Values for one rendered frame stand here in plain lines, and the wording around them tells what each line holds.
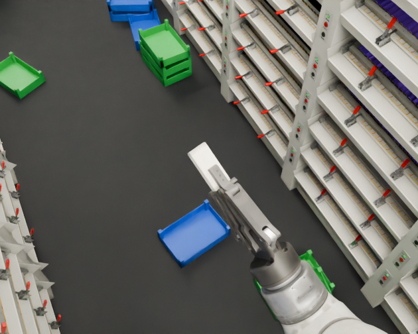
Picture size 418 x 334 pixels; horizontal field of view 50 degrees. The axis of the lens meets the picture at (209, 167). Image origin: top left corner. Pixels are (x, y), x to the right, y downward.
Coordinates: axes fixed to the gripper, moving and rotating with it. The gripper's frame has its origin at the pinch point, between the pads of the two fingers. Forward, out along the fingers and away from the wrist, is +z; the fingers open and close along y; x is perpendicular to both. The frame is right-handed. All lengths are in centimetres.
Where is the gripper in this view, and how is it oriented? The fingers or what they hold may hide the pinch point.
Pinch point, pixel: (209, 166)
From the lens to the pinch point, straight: 68.2
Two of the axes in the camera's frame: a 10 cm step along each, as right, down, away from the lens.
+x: -7.7, 5.6, -3.1
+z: -5.6, -8.2, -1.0
